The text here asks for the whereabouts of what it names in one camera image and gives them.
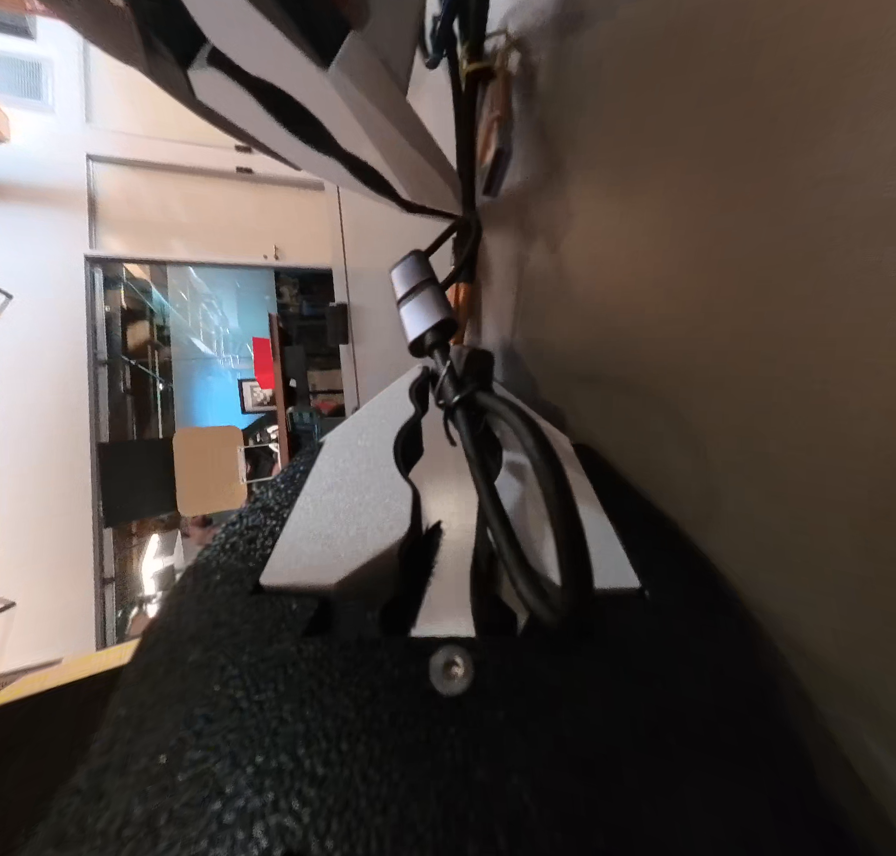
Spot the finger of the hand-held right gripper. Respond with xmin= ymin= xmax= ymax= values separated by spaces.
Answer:
xmin=186 ymin=44 xmax=464 ymax=217
xmin=160 ymin=0 xmax=464 ymax=213

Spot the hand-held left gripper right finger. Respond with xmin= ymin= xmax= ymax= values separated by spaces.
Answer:
xmin=448 ymin=348 xmax=642 ymax=634

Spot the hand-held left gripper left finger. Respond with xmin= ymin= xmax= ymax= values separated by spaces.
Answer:
xmin=259 ymin=365 xmax=443 ymax=634

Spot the black usb-c cable silver plug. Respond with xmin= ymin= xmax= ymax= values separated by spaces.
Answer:
xmin=388 ymin=212 xmax=596 ymax=633

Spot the usb plug with orange tab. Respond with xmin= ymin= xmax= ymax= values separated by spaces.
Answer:
xmin=478 ymin=27 xmax=527 ymax=199

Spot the cardboard piece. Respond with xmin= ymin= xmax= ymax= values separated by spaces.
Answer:
xmin=172 ymin=424 xmax=247 ymax=515

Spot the red sign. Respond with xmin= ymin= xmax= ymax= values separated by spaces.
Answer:
xmin=251 ymin=337 xmax=280 ymax=390

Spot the glass door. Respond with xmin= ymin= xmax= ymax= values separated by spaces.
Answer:
xmin=85 ymin=254 xmax=359 ymax=650

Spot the wall vent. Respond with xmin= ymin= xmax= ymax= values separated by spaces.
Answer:
xmin=0 ymin=50 xmax=56 ymax=110

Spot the blue cable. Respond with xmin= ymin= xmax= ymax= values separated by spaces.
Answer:
xmin=426 ymin=0 xmax=459 ymax=70

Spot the orange cable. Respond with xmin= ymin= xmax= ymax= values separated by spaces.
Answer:
xmin=451 ymin=278 xmax=480 ymax=348

